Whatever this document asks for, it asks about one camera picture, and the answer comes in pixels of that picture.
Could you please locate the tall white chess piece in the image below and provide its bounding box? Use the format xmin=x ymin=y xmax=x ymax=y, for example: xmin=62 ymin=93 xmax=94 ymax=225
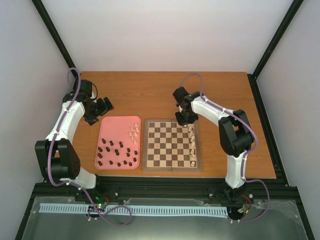
xmin=190 ymin=141 xmax=196 ymax=148

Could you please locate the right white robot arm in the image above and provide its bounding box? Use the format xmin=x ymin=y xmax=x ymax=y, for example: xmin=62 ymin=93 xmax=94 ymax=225
xmin=172 ymin=86 xmax=256 ymax=203

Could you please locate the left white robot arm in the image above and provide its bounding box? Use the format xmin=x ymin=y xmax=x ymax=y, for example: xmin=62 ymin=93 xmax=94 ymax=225
xmin=34 ymin=79 xmax=114 ymax=202

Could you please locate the wooden chess board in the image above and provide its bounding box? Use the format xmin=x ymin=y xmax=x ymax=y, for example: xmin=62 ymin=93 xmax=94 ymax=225
xmin=142 ymin=119 xmax=202 ymax=172

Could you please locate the pink plastic tray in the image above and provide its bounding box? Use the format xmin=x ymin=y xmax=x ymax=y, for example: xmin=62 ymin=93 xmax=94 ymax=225
xmin=94 ymin=116 xmax=142 ymax=170

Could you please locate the transparent plastic sheet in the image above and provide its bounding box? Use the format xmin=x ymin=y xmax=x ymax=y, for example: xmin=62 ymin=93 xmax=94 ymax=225
xmin=22 ymin=197 xmax=307 ymax=240

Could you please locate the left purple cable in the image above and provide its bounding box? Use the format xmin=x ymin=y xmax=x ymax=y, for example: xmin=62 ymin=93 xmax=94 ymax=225
xmin=47 ymin=67 xmax=133 ymax=227

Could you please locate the black aluminium frame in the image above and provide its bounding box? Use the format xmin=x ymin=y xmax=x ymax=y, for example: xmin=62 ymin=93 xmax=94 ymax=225
xmin=15 ymin=0 xmax=315 ymax=240

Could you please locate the light blue cable duct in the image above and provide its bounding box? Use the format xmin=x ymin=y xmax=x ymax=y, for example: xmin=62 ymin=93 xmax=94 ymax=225
xmin=38 ymin=203 xmax=228 ymax=218

